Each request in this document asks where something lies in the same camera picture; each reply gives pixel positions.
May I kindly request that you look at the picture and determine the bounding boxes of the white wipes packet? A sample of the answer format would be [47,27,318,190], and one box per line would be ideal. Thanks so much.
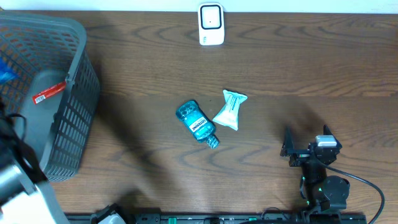
[213,90,248,131]

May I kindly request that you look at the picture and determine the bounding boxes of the blue mouthwash bottle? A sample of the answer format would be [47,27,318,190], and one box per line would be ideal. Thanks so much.
[175,100,220,149]

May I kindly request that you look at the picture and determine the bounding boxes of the red coffee stick sachet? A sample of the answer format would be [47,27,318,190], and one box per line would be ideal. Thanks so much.
[32,81,67,105]

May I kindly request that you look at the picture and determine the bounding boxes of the blue Oreo pack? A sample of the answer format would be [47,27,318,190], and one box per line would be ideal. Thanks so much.
[0,58,17,84]

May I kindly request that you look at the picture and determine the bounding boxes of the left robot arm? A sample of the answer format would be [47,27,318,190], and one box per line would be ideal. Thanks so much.
[1,103,69,224]

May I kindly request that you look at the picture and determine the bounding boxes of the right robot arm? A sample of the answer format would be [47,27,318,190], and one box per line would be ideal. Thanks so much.
[280,125,350,215]

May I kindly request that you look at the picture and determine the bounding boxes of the grey plastic basket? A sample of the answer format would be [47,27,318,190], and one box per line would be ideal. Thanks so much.
[1,11,100,182]

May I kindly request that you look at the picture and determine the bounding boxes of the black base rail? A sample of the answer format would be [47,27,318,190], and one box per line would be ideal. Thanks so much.
[66,204,366,224]

